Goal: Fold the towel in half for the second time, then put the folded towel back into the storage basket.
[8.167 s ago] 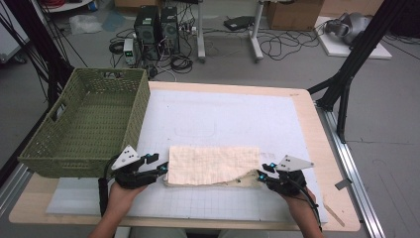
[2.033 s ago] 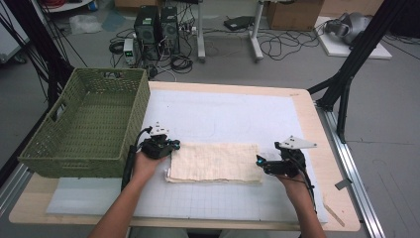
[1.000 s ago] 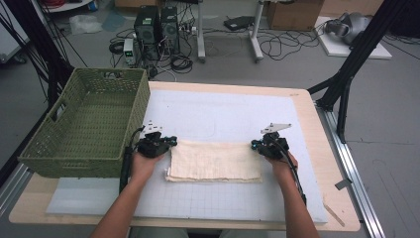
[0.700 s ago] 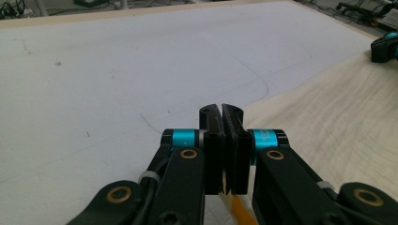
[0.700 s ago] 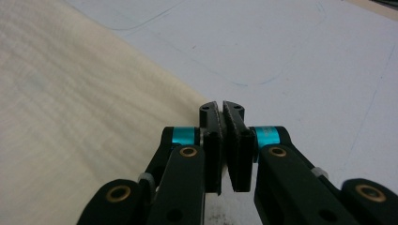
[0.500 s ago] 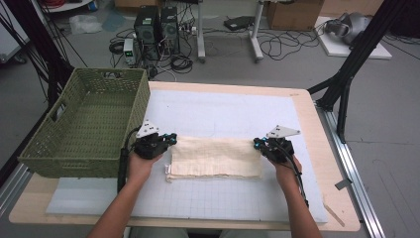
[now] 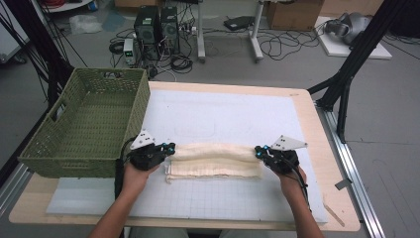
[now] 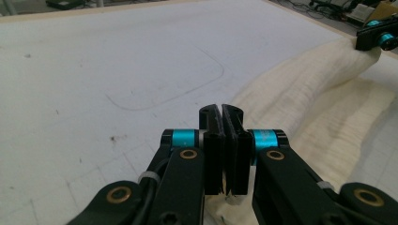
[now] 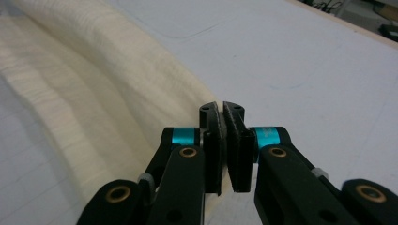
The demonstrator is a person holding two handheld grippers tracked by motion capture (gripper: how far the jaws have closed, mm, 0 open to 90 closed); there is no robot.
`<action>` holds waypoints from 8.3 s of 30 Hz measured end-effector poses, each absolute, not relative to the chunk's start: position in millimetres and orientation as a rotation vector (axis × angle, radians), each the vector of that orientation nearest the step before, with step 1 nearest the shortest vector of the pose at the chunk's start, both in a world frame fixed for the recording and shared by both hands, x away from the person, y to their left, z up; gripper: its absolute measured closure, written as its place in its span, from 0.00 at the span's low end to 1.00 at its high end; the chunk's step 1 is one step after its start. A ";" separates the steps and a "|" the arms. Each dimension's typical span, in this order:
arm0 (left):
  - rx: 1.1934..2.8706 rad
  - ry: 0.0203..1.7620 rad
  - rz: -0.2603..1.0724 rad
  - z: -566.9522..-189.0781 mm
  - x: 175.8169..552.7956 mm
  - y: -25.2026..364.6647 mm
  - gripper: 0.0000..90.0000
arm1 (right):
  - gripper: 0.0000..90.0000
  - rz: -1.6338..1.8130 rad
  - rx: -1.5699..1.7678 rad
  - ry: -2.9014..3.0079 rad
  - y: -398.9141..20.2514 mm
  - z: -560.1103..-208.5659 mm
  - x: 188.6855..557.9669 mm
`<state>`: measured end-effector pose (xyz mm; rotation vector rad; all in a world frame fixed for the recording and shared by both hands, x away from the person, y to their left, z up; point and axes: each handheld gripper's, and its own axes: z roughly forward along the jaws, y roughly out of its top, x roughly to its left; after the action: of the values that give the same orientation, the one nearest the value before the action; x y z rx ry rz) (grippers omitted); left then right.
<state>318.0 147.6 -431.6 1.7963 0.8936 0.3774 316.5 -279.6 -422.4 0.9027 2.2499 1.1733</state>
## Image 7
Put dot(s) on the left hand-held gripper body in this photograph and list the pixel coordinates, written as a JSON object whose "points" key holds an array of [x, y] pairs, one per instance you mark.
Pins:
{"points": [[145, 157]]}

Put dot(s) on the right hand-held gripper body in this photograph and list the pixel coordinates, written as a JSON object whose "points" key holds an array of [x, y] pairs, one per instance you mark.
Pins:
{"points": [[282, 160]]}

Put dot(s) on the cream printed cloth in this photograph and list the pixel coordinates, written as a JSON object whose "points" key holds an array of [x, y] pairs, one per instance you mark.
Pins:
{"points": [[214, 162]]}

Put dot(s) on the green woven plastic basket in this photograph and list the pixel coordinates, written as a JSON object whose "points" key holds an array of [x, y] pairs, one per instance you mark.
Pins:
{"points": [[99, 125]]}

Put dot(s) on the person's left hand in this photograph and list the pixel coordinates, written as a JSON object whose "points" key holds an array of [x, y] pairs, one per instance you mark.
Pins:
{"points": [[137, 180]]}

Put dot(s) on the person's right hand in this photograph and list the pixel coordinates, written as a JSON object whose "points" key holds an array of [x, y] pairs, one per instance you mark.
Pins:
{"points": [[292, 183]]}

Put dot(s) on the white foam grid mat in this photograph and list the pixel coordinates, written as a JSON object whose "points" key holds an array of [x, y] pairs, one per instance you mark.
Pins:
{"points": [[231, 112]]}

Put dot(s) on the grey tape piece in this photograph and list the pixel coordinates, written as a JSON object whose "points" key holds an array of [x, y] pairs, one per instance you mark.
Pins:
{"points": [[341, 184]]}

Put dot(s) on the grey bench power supply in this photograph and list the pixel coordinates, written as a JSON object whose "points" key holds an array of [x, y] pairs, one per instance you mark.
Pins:
{"points": [[129, 51]]}

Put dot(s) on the white desk leg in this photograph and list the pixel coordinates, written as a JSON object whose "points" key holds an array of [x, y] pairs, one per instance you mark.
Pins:
{"points": [[256, 36], [200, 33]]}

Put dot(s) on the black computer tower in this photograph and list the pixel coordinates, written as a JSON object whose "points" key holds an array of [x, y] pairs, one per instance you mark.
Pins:
{"points": [[147, 29], [170, 29]]}

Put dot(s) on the white floor board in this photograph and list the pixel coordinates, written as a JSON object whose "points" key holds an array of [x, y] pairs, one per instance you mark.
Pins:
{"points": [[336, 49]]}

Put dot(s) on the flat black device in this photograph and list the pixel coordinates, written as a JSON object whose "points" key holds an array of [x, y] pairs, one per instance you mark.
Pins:
{"points": [[238, 23]]}

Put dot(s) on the blue floor sheet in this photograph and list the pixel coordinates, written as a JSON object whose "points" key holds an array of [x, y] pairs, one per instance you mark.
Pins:
{"points": [[114, 21]]}

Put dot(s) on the brown cardboard box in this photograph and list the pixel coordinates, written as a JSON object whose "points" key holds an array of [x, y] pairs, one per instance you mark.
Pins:
{"points": [[294, 15]]}

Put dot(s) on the clear plastic bag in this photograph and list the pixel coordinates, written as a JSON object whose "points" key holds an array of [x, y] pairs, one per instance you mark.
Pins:
{"points": [[84, 24]]}

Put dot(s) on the grey rounded headset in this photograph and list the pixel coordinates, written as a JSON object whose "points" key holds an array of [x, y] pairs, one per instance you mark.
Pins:
{"points": [[351, 26]]}

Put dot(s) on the white cabinet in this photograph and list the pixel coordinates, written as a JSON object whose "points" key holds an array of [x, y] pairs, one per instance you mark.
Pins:
{"points": [[8, 39]]}

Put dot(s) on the aluminium rail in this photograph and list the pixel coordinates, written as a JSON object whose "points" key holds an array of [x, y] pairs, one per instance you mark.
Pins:
{"points": [[13, 188], [350, 165]]}

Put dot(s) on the black metal frame stand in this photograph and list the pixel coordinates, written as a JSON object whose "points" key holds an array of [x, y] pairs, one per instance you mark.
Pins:
{"points": [[360, 49], [39, 43]]}

